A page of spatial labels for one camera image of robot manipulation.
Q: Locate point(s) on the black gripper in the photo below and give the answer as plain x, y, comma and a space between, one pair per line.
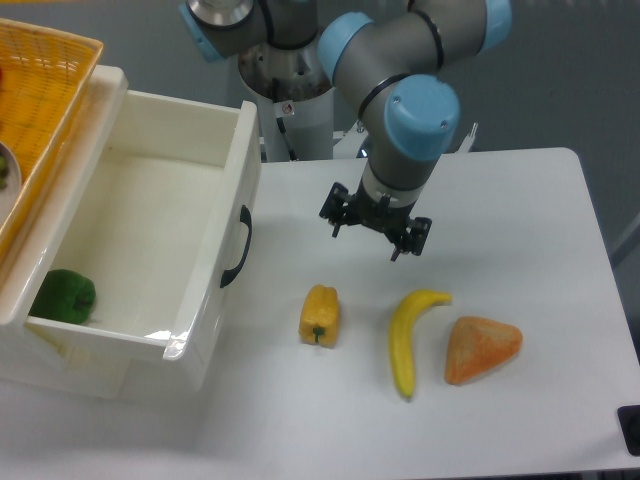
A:
408, 235

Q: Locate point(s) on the white top drawer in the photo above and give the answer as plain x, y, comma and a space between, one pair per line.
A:
162, 228

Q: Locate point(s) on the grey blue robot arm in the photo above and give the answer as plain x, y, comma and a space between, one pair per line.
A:
387, 73

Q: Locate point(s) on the white drawer cabinet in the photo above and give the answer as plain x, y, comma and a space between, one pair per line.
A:
28, 353

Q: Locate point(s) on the yellow banana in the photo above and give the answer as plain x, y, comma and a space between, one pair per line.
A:
400, 332

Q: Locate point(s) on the yellow bell pepper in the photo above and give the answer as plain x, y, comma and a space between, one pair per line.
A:
319, 318

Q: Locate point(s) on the orange triangular bread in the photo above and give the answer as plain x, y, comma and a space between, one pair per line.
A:
478, 345

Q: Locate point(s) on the black device at table edge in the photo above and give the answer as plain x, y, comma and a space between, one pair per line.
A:
629, 419

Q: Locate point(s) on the green bell pepper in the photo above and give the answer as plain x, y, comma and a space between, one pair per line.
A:
64, 296

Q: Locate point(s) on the yellow woven basket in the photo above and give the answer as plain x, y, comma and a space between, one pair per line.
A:
44, 76

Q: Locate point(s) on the white plate with grapes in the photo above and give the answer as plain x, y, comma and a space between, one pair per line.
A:
11, 182

